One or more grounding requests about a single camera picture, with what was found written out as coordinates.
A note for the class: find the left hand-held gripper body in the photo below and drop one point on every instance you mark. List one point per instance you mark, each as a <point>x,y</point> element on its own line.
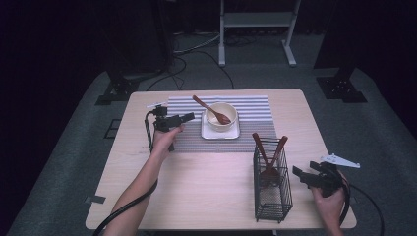
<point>165,122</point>

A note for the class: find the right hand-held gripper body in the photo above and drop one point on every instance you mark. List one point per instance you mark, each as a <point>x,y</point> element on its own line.
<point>327,178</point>

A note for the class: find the brown wooden spoon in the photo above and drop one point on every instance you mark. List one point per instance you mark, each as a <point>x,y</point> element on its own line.
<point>260,149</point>
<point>279,149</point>
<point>209,110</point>

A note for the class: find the cream bowl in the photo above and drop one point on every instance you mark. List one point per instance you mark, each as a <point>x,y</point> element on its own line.
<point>230,109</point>

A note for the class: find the person's left hand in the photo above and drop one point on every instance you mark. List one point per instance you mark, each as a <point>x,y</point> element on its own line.
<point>164,139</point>

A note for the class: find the person's right hand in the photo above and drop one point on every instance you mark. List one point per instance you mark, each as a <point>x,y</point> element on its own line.
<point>329,206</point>

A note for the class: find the white square plate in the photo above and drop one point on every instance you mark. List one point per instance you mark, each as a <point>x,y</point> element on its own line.
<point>209,134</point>

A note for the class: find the black metal stand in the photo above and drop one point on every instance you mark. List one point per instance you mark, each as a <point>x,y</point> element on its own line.
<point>341,87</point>
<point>118,90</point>

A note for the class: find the grey striped placemat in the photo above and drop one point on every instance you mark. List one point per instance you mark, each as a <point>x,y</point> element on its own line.
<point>252,108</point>

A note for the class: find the grey tape strip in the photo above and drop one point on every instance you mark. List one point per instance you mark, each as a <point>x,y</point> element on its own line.
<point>95,199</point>

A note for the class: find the white metal stand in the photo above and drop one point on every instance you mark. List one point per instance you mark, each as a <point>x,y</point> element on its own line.
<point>259,19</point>

